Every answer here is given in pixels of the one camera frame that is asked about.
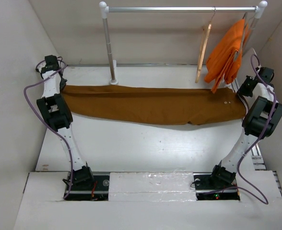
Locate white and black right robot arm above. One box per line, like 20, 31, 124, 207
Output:
209, 67, 282, 189

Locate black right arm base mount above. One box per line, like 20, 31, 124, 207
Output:
190, 172, 240, 201

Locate white and metal clothes rack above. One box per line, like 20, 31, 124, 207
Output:
98, 0, 268, 91

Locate orange hanging garment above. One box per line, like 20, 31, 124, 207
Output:
204, 19, 244, 93

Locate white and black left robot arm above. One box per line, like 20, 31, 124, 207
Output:
36, 55, 94, 190

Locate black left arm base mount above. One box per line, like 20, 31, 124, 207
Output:
65, 172, 110, 201

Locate brown trousers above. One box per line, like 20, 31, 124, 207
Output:
61, 85, 246, 125

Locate wooden hanger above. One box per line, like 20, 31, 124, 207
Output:
195, 7, 216, 83

